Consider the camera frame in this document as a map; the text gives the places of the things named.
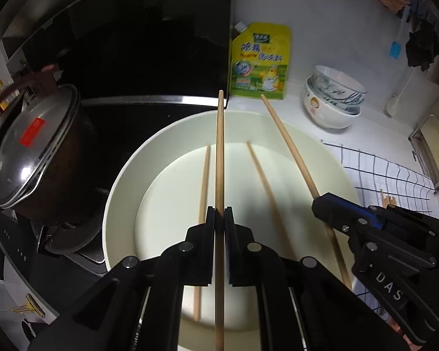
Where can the black checked white cloth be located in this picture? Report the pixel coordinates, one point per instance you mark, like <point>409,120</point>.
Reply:
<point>380,168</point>

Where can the black hanging cloth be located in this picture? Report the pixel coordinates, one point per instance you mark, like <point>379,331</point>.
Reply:
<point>420,49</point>

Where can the black range hood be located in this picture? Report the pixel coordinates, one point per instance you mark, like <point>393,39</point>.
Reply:
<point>131,25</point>

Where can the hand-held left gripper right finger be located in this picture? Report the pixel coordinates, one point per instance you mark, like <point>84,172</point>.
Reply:
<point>229,234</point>

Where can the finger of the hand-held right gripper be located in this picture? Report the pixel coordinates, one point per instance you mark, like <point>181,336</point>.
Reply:
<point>331,212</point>
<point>373,219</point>

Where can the yellow seasoning pouch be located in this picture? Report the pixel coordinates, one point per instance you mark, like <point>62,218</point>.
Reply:
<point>259,62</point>

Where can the round white tray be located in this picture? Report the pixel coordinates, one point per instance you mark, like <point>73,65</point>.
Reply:
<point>168,175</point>

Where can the steel rack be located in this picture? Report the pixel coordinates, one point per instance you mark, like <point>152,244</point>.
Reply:
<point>430,146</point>

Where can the dark brown pot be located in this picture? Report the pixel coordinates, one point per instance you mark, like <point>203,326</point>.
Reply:
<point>69,175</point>

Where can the black appliance front panel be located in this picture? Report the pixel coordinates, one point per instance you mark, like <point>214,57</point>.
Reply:
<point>7,248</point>

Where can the white bowl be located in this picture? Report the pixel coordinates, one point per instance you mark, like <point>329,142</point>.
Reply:
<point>325,117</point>

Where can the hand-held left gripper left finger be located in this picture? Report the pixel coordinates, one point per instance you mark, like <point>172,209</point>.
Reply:
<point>210,234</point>

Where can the steel and glass pot lid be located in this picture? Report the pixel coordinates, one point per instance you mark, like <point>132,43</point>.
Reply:
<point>29,153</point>

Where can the blue hanging tool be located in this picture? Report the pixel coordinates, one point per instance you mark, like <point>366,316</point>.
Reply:
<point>396,50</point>

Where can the blue patterned bowl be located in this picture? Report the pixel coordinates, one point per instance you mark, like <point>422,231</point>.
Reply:
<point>336,84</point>
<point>314,95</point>

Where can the black gas stove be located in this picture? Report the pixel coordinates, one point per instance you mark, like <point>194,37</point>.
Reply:
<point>131,120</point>

